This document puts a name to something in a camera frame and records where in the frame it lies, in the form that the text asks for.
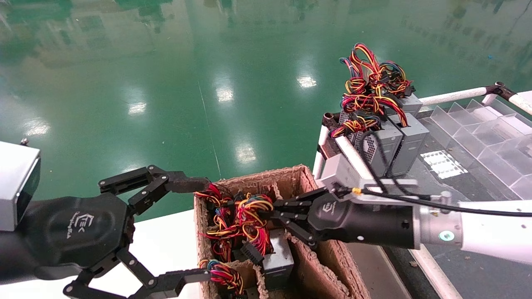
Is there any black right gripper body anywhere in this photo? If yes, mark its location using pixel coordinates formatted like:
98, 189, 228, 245
307, 192, 417, 250

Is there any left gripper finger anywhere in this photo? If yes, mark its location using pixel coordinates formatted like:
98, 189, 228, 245
63, 247, 212, 299
99, 165, 210, 216

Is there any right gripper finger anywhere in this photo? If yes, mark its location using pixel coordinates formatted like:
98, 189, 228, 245
260, 210, 320, 250
272, 188, 331, 216

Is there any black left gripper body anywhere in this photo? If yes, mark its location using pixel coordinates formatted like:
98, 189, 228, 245
17, 194, 135, 280

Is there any grey power supply with cables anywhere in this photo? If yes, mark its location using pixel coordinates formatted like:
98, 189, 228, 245
199, 260, 246, 297
389, 113, 430, 177
339, 92, 410, 144
199, 207, 246, 262
340, 43, 424, 118
235, 193, 295, 290
195, 184, 227, 208
330, 115, 404, 178

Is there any brown cardboard box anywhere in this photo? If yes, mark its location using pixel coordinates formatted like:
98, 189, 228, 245
194, 165, 372, 299

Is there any cardboard divider insert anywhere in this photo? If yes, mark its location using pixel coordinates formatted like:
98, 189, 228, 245
239, 183, 350, 299

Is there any clear plastic divider tray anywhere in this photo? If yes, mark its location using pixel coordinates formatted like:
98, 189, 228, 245
430, 99, 532, 200

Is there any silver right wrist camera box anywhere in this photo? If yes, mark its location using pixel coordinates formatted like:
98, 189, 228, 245
320, 154, 418, 194

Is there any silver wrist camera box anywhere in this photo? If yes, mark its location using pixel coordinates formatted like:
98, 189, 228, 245
0, 141, 41, 232
320, 154, 418, 194

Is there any white cart pipe post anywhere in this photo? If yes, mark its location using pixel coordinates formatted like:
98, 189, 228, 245
313, 125, 330, 179

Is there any white cart pipe rail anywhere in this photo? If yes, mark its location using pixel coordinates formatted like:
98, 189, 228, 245
420, 86, 489, 107
335, 136, 462, 299
508, 93, 532, 116

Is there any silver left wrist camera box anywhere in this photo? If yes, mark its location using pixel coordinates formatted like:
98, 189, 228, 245
0, 141, 41, 232

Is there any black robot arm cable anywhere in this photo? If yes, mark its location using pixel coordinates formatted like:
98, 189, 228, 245
357, 131, 532, 217

